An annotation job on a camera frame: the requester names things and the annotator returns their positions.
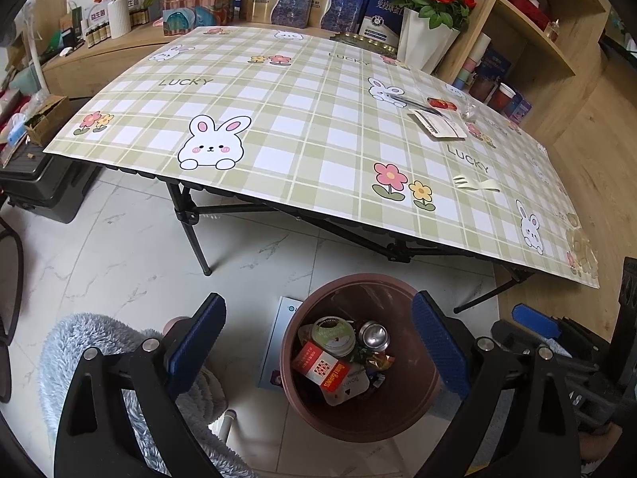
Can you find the red gift basket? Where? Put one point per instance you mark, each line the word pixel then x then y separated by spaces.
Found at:
pixel 530 7

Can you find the wooden shelf unit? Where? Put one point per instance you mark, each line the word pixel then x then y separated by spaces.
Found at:
pixel 557 69

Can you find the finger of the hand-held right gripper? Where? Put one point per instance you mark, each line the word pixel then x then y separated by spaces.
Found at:
pixel 535 319
pixel 512 333

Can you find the low wooden cabinet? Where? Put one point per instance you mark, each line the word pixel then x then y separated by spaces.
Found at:
pixel 99 67

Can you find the red paper cup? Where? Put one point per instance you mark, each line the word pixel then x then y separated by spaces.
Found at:
pixel 502 99

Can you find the small glass perfume bottle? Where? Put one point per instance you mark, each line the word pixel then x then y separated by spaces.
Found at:
pixel 551 32

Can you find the small red packet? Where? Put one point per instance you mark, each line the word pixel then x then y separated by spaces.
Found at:
pixel 442 103

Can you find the brown plastic bin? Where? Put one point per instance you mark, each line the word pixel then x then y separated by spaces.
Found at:
pixel 398 408

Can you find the orange flowers in ribbed vase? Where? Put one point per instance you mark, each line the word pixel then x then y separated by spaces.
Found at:
pixel 119 15

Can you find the red roses in white vase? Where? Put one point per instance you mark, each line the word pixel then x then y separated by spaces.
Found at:
pixel 430 40

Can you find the black folding table frame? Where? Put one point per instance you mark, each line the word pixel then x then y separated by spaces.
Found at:
pixel 191 219

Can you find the teal patterned planter box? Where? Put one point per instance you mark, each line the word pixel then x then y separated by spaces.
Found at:
pixel 196 12

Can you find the person's right hand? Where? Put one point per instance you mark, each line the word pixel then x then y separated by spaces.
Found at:
pixel 609 443

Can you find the brown edged card packet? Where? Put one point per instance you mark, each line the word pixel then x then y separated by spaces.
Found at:
pixel 438 124

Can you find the red orange carton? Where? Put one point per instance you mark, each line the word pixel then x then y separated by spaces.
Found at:
pixel 321 366

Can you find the person's left foot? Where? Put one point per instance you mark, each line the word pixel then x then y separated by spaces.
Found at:
pixel 176 327

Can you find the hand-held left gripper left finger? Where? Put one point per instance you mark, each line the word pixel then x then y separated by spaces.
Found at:
pixel 194 343

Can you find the small paper gift bag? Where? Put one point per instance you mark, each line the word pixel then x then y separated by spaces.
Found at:
pixel 73 22

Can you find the clear plastic wrapper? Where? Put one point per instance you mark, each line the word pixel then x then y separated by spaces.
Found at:
pixel 580 249

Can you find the open cardboard box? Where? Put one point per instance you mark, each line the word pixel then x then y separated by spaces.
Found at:
pixel 47 119

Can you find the stack of blue gift boxes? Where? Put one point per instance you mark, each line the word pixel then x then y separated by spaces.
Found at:
pixel 293 5

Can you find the white flat booklet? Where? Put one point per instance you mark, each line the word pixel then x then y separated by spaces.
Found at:
pixel 271 343

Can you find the black chair frame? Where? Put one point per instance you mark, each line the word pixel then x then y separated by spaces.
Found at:
pixel 12 308

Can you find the plaid bunny tablecloth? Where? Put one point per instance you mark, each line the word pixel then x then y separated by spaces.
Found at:
pixel 298 124

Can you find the row of small brown bottles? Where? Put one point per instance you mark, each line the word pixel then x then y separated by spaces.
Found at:
pixel 99 34

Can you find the white plastic fork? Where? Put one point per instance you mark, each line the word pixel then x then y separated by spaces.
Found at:
pixel 475 183

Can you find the black hard case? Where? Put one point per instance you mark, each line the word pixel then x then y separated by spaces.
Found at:
pixel 45 189

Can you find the green metal leaf tray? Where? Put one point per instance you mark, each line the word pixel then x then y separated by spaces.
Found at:
pixel 366 42

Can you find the plastic cup with green lid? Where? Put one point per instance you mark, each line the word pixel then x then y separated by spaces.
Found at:
pixel 328 337

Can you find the white standing fan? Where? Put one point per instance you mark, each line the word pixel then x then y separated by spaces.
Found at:
pixel 37 59

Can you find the person's left leg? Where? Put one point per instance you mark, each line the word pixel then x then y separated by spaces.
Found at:
pixel 99 328

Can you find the gold foil wrapper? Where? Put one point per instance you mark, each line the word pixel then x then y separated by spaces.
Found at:
pixel 379 361

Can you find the tall blue box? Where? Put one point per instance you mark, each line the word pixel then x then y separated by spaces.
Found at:
pixel 495 64

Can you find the dark brown cup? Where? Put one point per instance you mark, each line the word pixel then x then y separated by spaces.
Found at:
pixel 482 88

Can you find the small blue box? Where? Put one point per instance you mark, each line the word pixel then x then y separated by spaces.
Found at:
pixel 520 108

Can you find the small clear plastic cup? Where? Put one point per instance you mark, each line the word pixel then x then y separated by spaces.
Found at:
pixel 470 109

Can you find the stack of pastel cups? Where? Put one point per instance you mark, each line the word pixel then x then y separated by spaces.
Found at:
pixel 473 59

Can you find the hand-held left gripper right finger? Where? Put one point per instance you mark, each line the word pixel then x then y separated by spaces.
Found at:
pixel 443 343

